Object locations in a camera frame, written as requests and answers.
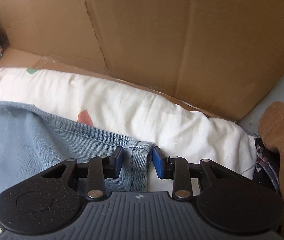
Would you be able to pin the cream bear print blanket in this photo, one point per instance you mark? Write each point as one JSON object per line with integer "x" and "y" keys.
{"x": 132, "y": 110}

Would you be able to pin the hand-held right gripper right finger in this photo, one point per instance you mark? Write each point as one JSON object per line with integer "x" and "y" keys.
{"x": 158, "y": 163}

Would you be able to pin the light blue denim pants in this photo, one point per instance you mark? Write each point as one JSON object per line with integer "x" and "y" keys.
{"x": 31, "y": 142}

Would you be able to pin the dark patterned cloth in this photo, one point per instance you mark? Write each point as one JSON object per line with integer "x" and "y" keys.
{"x": 266, "y": 160}

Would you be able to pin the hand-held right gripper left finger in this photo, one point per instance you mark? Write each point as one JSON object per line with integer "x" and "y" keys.
{"x": 118, "y": 162}

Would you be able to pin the brown cardboard sheet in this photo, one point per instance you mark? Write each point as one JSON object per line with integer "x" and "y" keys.
{"x": 157, "y": 30}

